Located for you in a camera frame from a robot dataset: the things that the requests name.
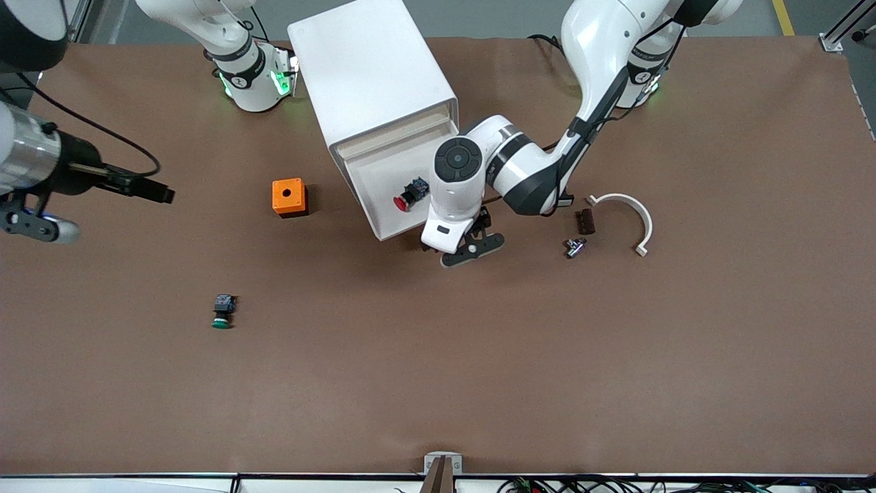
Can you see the brown table cover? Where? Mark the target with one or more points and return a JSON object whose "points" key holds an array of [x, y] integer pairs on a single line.
{"points": [[438, 356]]}

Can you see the aluminium frame profile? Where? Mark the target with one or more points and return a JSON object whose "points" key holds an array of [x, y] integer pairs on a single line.
{"points": [[79, 20], [838, 34]]}

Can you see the red push button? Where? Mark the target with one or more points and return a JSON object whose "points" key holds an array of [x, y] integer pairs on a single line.
{"points": [[414, 189]]}

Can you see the brown terminal block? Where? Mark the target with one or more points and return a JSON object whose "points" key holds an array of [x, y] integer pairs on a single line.
{"points": [[586, 222]]}

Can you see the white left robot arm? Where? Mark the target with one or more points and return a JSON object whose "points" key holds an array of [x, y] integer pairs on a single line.
{"points": [[602, 41]]}

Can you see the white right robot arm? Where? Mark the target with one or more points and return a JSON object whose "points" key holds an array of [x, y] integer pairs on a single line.
{"points": [[246, 89]]}

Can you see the white curved plastic arc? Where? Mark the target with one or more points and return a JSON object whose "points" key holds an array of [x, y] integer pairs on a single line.
{"points": [[648, 226]]}

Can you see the silver key switch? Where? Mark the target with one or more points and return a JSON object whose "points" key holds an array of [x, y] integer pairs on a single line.
{"points": [[575, 248]]}

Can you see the green push button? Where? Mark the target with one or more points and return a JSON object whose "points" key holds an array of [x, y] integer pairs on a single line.
{"points": [[223, 305]]}

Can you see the white table edge rail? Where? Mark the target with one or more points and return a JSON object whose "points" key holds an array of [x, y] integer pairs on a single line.
{"points": [[137, 485]]}

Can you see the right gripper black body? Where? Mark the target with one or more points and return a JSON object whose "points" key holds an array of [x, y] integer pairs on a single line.
{"points": [[76, 168]]}

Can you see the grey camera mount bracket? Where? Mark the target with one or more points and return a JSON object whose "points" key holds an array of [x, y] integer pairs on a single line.
{"points": [[432, 465]]}

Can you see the orange box with hole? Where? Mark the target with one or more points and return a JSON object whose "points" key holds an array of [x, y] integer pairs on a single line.
{"points": [[295, 200]]}

